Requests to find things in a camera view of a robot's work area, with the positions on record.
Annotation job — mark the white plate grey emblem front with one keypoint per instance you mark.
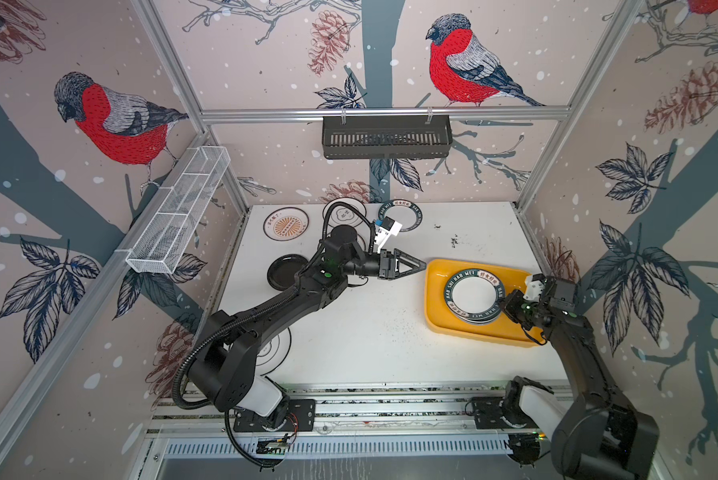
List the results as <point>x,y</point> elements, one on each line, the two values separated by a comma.
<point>273,354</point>

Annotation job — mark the green lettered rim plate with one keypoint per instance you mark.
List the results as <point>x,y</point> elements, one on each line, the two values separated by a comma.
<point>473,295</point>

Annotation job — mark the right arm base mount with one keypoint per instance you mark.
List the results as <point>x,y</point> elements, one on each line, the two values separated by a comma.
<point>488,414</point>

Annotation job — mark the small black plate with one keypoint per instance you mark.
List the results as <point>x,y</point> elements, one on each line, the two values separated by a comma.
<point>282,273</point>

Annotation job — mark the dark green rim plate back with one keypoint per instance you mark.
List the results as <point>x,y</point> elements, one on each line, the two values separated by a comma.
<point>405,212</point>

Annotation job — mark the orange sunburst plate far left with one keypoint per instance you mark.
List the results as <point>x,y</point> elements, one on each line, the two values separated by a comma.
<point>286,224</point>

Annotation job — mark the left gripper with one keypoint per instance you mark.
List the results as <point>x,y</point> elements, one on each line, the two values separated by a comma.
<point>390,259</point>

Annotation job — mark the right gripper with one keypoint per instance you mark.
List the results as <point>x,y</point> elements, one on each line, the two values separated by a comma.
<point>510,301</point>

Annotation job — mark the white plate grey emblem back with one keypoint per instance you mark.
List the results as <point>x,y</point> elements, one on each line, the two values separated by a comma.
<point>344,211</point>

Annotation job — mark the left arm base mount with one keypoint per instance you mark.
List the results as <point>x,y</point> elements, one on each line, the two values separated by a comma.
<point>293,415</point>

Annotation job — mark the black wire wall basket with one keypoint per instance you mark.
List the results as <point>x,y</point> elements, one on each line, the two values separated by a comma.
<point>386,137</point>

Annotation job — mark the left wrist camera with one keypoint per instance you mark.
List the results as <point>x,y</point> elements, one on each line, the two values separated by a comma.
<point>385,229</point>

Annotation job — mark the white mesh wall shelf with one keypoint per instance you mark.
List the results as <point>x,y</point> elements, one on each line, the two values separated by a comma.
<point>168,233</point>

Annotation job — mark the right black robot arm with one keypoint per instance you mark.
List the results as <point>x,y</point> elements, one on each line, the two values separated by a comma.
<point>601,435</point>

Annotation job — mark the white plate grey emblem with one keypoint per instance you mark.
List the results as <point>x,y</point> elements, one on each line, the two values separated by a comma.
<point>273,354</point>
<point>344,211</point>

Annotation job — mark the yellow plastic bin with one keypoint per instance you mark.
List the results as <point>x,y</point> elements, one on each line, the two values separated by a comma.
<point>441,320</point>

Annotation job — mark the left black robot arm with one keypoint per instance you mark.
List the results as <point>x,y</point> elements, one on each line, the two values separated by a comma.
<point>220,371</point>

